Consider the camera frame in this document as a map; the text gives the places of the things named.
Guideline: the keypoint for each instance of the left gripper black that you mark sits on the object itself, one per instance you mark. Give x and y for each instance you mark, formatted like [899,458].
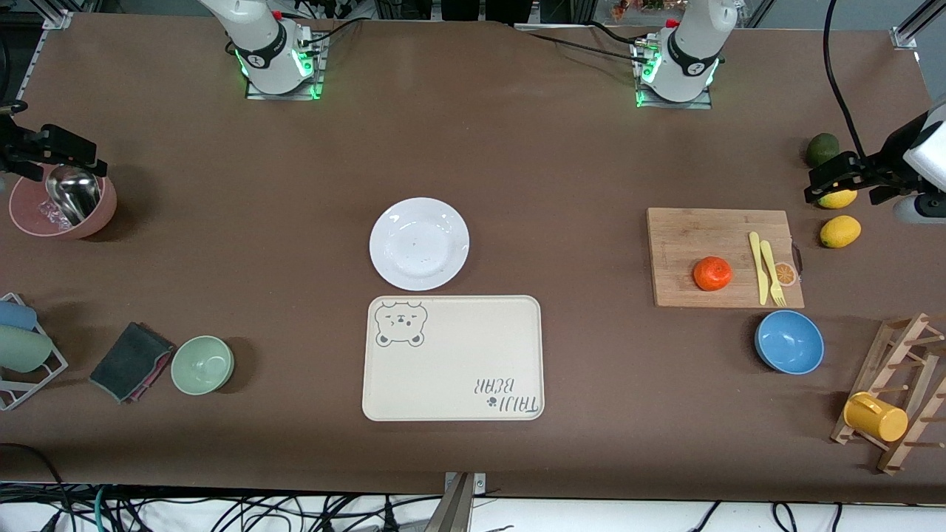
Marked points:
[889,164]

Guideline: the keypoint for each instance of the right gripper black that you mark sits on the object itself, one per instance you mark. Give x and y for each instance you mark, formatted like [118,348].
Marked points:
[15,145]

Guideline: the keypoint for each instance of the orange mandarin fruit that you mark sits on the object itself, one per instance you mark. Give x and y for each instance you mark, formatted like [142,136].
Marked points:
[712,273]

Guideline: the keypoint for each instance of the white round plate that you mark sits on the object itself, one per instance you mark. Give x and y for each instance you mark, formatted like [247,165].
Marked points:
[419,244]

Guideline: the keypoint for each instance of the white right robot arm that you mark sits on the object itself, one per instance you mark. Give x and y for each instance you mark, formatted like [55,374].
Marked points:
[262,52]

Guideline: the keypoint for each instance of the yellow lemon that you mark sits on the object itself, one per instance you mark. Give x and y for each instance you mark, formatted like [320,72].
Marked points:
[840,231]
[839,200]

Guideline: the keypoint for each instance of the metal scoop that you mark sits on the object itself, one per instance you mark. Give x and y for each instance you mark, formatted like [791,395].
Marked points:
[74,196]

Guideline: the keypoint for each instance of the dark green avocado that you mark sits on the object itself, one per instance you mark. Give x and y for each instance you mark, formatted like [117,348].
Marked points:
[822,146]

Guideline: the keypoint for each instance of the pink bowl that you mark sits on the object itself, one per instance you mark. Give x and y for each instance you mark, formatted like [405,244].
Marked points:
[29,214]

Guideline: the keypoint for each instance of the orange slice sticker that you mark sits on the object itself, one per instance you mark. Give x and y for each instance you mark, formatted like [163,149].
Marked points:
[789,275]

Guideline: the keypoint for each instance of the yellow plastic fork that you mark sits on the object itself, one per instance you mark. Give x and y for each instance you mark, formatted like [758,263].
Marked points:
[770,262]

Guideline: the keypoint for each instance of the yellow plastic knife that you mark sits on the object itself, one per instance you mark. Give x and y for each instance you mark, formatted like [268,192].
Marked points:
[759,270]

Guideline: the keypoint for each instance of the light blue cup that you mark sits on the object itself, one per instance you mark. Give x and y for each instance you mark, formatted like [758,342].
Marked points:
[15,315]

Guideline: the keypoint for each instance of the blue bowl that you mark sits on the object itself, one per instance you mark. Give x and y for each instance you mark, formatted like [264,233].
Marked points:
[789,342]

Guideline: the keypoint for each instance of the bamboo cutting board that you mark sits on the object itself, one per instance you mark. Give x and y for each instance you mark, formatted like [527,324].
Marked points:
[687,244]

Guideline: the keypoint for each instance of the pale green cup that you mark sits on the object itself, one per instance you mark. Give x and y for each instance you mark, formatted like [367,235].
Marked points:
[22,349]

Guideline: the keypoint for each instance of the wooden mug rack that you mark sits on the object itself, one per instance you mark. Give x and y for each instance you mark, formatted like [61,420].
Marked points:
[877,377]

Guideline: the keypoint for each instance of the dark grey cloth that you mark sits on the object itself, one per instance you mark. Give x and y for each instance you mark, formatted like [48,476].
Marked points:
[129,358]

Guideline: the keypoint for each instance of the yellow mug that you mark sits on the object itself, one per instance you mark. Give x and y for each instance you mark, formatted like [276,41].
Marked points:
[879,420]

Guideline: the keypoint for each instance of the pink cloth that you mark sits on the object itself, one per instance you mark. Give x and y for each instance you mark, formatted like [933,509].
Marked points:
[157,372]

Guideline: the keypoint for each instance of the pale green bowl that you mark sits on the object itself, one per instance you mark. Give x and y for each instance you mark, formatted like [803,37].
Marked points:
[201,366]

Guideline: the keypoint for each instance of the cream bear print tray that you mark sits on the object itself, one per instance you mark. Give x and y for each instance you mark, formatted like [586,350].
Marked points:
[458,355]

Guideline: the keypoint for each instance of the aluminium frame corner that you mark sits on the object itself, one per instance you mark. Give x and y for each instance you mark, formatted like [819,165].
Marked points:
[59,18]
[905,35]

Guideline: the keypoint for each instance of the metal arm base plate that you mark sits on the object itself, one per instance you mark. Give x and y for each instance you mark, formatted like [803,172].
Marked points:
[676,106]
[284,97]

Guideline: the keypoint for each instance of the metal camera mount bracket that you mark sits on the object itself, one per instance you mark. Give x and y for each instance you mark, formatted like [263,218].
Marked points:
[458,510]

